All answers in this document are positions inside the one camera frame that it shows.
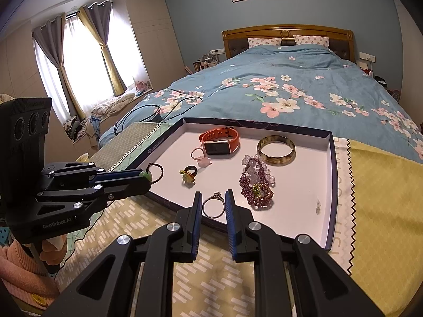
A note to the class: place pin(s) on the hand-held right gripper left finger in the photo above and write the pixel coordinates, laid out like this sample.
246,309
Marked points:
199,224

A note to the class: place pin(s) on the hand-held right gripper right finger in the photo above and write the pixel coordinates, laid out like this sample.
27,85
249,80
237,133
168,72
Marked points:
229,224

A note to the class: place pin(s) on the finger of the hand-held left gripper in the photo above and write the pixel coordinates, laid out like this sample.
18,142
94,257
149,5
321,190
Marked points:
122,175
129,190

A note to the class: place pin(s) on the dark blue cardboard box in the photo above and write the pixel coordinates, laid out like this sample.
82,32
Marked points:
297,178

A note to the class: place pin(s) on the person's left forearm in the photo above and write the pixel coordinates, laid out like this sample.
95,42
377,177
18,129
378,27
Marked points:
19,270

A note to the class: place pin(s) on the person's left hand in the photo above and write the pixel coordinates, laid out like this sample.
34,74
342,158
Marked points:
53,247

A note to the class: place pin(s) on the pile of mixed clothes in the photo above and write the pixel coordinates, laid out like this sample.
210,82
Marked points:
82,127

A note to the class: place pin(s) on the black power adapter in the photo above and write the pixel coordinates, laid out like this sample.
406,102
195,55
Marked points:
154,119

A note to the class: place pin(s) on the crumpled white blanket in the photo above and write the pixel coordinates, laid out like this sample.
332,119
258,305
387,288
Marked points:
112,104

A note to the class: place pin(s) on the orange smartwatch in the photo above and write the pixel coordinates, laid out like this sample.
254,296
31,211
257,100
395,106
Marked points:
218,147

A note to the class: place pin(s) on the tortoiseshell bangle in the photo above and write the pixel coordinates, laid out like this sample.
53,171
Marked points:
276,161

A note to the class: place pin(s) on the small clear bead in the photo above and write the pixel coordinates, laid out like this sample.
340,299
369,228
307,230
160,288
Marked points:
318,206

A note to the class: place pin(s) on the small pink fan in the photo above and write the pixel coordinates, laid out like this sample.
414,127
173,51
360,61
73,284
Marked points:
141,85

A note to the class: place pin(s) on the yellow round disc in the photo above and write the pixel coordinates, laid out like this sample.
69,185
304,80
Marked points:
38,299

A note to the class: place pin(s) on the bright window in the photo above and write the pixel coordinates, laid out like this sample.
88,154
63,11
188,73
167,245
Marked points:
82,59

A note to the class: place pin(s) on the grey and gold curtain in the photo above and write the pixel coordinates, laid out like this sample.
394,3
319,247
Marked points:
105,39
53,46

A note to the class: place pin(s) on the nightstand clutter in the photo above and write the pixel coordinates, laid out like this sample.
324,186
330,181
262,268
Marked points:
206,62

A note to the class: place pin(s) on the green yellow patterned blanket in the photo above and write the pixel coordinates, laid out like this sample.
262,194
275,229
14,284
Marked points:
380,204

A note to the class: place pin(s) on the blue floral duvet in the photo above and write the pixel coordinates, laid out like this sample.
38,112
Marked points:
297,72

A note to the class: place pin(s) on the dotted white pillow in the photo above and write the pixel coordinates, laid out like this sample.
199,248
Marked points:
310,40
264,42

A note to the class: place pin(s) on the wooden headboard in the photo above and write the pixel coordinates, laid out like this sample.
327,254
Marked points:
287,31

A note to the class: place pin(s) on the bedside table clutter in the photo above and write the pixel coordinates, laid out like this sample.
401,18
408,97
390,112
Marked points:
383,82

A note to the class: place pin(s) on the white wall socket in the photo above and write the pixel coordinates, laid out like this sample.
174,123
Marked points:
367,56
216,51

